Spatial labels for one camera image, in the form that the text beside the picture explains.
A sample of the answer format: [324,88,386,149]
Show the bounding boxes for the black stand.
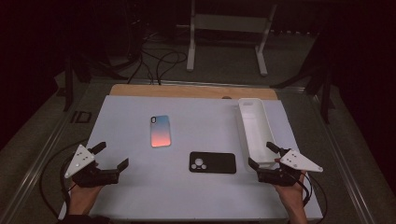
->
[278,31,335,125]
[64,52,129,112]

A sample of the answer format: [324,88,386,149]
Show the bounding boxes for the white metal stand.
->
[177,0,278,77]

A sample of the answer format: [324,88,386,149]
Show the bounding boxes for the person's right hand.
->
[274,174,307,216]

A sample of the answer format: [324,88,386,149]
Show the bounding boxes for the white table mat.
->
[58,94,323,222]

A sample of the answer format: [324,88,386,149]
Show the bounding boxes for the blue pink gradient phone case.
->
[149,115,172,148]

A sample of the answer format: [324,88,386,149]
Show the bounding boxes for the black floor cables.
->
[127,31,188,86]

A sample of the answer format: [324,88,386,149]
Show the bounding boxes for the wooden table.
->
[109,83,278,101]

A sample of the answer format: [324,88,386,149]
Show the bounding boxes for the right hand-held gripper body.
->
[257,148,324,187]

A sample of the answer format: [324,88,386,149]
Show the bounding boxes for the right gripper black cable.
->
[298,172,328,224]

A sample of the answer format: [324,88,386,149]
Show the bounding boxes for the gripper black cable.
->
[38,139,90,220]
[298,172,328,224]

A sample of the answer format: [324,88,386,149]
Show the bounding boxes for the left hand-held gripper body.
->
[64,144,120,189]

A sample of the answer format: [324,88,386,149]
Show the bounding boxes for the black phone case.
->
[189,151,237,175]

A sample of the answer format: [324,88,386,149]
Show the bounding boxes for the metal floor rail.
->
[0,80,92,224]
[306,90,377,224]

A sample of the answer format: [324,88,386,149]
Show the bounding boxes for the person's left hand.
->
[68,183,104,216]

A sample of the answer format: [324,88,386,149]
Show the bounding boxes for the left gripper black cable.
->
[38,139,90,220]

